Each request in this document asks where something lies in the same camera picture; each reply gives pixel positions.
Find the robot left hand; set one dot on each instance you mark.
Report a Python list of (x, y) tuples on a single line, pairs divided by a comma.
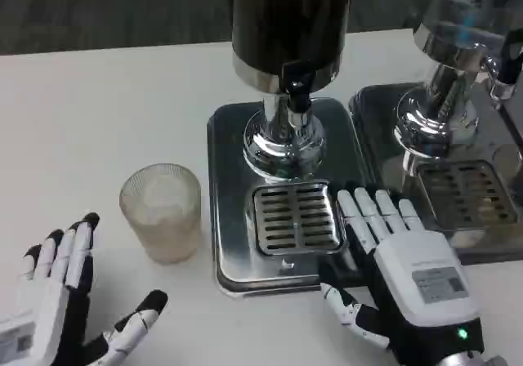
[(61, 296)]

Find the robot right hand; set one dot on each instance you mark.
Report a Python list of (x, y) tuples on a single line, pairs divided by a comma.
[(412, 284)]

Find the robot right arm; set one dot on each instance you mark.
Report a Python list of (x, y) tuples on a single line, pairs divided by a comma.
[(474, 358)]

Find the steel drip tray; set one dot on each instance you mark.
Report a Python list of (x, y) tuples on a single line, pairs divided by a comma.
[(282, 219), (449, 178)]

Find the clear ribbed glass cup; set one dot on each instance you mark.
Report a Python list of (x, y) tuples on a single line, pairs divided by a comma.
[(163, 215)]

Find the clear drink dispenser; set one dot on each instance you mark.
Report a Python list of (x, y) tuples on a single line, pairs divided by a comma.
[(457, 68)]

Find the dark drink dispenser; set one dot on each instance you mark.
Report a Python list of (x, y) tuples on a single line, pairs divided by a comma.
[(288, 72)]

